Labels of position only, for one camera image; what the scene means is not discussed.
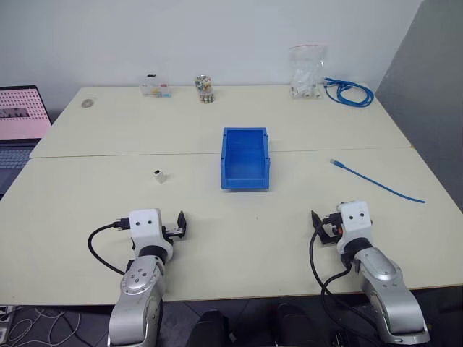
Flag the white floor cables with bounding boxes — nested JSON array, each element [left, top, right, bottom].
[[0, 306, 82, 347]]

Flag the clear bag of connectors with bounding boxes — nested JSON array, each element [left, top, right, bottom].
[[288, 43, 328, 100]]

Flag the short blue Ethernet cable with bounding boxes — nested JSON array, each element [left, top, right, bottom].
[[329, 158, 426, 205]]

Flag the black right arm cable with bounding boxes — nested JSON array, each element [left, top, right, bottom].
[[308, 226, 367, 326]]

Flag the blue plastic storage bin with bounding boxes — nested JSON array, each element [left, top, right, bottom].
[[219, 126, 273, 192]]

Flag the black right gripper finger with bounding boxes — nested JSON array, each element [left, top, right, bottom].
[[310, 210, 324, 233], [317, 229, 339, 248]]

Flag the grey partition panel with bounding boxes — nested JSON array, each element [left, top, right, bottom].
[[375, 0, 463, 218]]

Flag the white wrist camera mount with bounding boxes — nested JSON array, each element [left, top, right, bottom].
[[336, 200, 373, 254], [128, 207, 175, 262]]

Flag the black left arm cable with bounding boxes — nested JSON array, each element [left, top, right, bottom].
[[87, 215, 135, 276]]

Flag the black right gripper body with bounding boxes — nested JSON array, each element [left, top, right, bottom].
[[320, 212, 344, 240]]

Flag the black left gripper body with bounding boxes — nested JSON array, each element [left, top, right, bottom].
[[161, 223, 182, 242]]

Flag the glass jar of small parts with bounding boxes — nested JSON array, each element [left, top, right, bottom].
[[195, 73, 216, 104]]

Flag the dark rounded shape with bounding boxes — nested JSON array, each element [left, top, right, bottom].
[[194, 308, 233, 347], [266, 302, 316, 347]]

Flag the clear plastic parts box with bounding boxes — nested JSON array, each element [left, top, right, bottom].
[[140, 72, 172, 99]]

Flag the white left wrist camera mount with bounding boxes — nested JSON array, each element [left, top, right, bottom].
[[128, 207, 175, 262]]

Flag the laptop with pink screen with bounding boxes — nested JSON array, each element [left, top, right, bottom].
[[0, 85, 53, 200]]

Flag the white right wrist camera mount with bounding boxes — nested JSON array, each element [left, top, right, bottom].
[[336, 200, 373, 254]]

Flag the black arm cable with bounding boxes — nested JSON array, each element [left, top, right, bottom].
[[87, 215, 135, 276], [308, 226, 367, 326]]

